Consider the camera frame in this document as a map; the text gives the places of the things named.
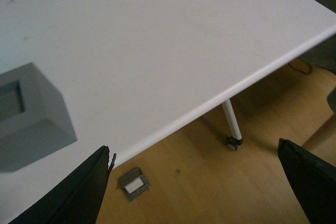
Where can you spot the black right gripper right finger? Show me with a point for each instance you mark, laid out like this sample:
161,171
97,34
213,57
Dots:
312,180

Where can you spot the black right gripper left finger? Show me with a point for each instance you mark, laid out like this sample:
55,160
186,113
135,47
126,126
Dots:
78,197

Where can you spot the gray block with square hole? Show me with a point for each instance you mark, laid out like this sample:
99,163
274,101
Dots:
34,118

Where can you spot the metal floor outlet box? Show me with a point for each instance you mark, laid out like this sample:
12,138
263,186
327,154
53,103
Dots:
133,183

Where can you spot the black caster wheel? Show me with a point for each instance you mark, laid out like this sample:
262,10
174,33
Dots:
233,143

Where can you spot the white table leg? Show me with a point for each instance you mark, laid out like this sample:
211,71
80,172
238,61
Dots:
231,119

